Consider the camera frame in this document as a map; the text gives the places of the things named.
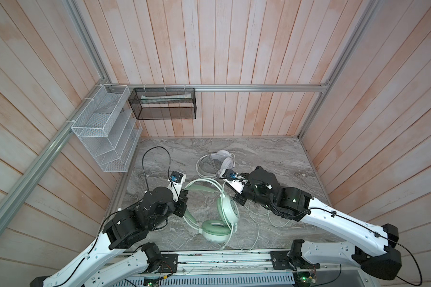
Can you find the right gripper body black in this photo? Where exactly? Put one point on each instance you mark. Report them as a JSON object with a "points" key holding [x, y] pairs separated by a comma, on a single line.
{"points": [[249, 193]]}

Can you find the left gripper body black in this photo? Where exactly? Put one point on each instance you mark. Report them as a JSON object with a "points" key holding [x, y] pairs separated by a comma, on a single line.
{"points": [[178, 208]]}

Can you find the white headphones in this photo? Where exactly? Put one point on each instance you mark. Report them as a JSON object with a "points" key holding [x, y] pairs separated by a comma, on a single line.
{"points": [[218, 161]]}

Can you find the green headphones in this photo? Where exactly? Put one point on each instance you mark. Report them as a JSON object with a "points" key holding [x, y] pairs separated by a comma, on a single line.
{"points": [[222, 228]]}

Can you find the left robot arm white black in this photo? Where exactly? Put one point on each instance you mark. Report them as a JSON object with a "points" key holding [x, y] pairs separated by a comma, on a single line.
{"points": [[128, 227]]}

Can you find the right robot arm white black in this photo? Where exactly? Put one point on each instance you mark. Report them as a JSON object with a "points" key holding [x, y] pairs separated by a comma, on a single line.
{"points": [[369, 247]]}

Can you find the black mesh basket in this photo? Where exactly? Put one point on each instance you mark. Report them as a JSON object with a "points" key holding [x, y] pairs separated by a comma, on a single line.
{"points": [[161, 103]]}

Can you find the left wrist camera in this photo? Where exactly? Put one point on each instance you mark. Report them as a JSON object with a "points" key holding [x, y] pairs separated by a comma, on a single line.
{"points": [[176, 182]]}

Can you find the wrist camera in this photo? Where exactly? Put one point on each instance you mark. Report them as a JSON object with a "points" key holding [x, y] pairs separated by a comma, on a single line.
{"points": [[233, 180], [176, 182]]}

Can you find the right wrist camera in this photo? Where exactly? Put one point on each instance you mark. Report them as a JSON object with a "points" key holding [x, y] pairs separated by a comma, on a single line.
{"points": [[233, 180]]}

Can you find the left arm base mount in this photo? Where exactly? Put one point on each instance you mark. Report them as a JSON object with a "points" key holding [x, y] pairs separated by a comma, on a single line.
{"points": [[157, 261]]}

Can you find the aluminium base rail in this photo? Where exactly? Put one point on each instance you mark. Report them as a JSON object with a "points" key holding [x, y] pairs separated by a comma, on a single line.
{"points": [[256, 268]]}

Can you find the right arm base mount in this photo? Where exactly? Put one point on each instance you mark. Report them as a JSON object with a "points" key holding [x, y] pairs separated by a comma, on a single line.
{"points": [[292, 259]]}

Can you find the white wire mesh shelf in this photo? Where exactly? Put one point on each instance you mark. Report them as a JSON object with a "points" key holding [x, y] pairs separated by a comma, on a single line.
{"points": [[107, 128]]}

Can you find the aluminium frame bar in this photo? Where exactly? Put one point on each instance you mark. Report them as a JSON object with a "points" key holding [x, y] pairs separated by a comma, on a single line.
{"points": [[233, 87]]}

